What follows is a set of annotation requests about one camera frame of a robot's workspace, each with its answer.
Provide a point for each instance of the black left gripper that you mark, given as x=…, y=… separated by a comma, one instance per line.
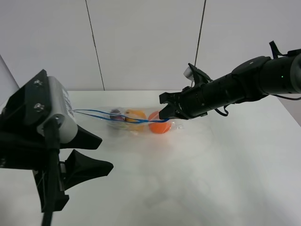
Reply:
x=23, y=145

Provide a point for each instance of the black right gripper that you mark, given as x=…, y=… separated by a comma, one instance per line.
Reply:
x=198, y=100

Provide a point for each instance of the clear blue-zip file bag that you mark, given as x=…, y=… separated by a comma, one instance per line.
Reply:
x=101, y=116

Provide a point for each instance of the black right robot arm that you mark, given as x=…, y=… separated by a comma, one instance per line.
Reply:
x=251, y=81

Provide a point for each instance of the orange toy orange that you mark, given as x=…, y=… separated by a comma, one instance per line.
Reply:
x=158, y=127

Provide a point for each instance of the yellow toy pear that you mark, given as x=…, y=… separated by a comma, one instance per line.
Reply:
x=132, y=117

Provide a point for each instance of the purple toy eggplant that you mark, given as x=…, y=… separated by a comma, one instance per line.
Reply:
x=116, y=115

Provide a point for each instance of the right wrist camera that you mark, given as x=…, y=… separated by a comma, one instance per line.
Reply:
x=196, y=75

